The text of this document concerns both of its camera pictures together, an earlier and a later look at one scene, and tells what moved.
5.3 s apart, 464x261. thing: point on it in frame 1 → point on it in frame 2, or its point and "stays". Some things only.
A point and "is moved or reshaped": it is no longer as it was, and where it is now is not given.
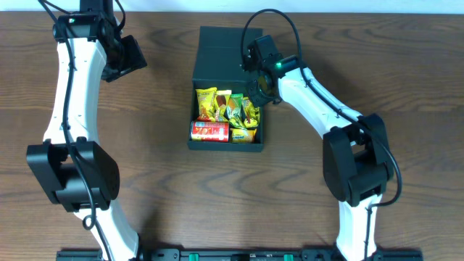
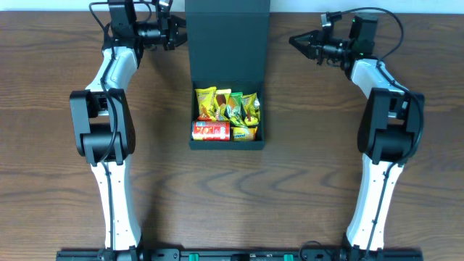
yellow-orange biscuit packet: [242, 135] stays
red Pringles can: [209, 131] stays
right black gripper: [258, 101] → [313, 47]
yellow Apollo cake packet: [222, 101] stays
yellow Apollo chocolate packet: [252, 113] stays
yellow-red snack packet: [206, 97] stays
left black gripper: [136, 59] → [163, 33]
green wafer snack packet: [235, 112] stays
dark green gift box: [217, 63] is moved or reshaped
